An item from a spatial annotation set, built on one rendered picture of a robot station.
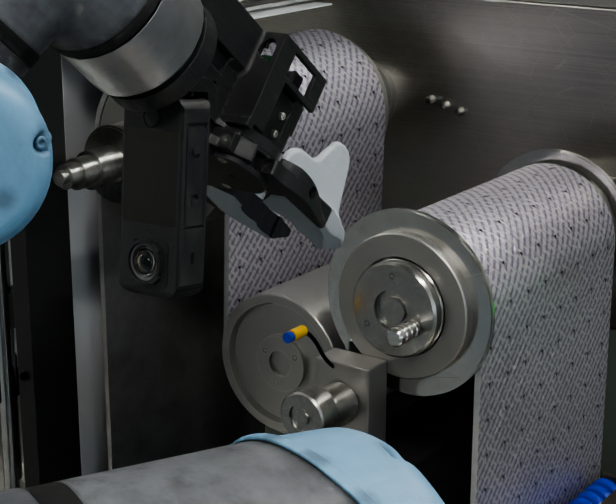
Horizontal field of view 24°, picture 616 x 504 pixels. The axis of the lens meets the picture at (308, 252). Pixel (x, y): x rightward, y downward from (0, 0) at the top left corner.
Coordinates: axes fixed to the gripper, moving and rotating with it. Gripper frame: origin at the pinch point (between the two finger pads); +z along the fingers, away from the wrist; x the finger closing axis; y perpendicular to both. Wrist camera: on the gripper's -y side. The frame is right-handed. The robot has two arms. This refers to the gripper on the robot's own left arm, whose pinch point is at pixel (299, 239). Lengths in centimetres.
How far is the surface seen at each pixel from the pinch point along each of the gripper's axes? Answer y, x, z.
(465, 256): 7.0, -3.1, 15.7
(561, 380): 5.5, -4.4, 36.2
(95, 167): 4.9, 25.7, 6.4
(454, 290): 4.5, -2.8, 16.5
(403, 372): -1.1, 1.5, 21.3
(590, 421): 5.1, -4.4, 44.9
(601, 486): 0.2, -6.5, 47.0
